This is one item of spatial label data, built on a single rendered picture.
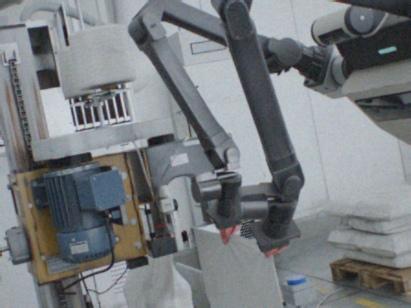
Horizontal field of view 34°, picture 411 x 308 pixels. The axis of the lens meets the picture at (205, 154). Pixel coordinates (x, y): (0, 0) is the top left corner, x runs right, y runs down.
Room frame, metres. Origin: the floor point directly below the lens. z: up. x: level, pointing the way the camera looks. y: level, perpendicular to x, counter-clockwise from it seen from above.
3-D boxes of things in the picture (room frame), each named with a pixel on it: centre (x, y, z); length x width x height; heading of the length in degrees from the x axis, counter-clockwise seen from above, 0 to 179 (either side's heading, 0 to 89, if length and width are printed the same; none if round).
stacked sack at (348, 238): (4.97, -1.13, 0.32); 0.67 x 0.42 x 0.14; 116
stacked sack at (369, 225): (4.78, -1.17, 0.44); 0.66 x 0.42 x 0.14; 16
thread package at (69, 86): (2.10, 0.32, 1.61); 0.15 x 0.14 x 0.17; 22
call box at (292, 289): (2.05, -0.20, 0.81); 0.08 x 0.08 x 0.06; 22
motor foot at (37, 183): (1.86, 0.42, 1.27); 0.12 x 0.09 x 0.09; 112
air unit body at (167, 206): (1.98, 0.14, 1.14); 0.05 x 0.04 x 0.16; 112
